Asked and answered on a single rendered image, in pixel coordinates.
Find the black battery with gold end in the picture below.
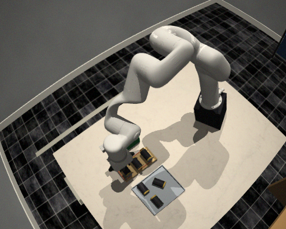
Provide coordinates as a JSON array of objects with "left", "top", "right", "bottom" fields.
[
  {"left": 137, "top": 182, "right": 150, "bottom": 195},
  {"left": 121, "top": 166, "right": 132, "bottom": 176},
  {"left": 131, "top": 156, "right": 142, "bottom": 169},
  {"left": 152, "top": 178, "right": 166, "bottom": 188},
  {"left": 140, "top": 149, "right": 152, "bottom": 162},
  {"left": 150, "top": 195, "right": 164, "bottom": 208}
]

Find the tan battery board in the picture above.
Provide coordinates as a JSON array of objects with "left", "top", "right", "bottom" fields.
[{"left": 118, "top": 147, "right": 157, "bottom": 182}]

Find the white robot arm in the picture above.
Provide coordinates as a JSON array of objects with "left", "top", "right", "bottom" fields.
[{"left": 99, "top": 26, "right": 230, "bottom": 163}]

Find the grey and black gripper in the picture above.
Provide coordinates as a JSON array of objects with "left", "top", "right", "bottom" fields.
[{"left": 109, "top": 148, "right": 134, "bottom": 172}]

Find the green open-top box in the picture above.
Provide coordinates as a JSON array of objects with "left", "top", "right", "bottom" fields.
[{"left": 127, "top": 137, "right": 140, "bottom": 150}]

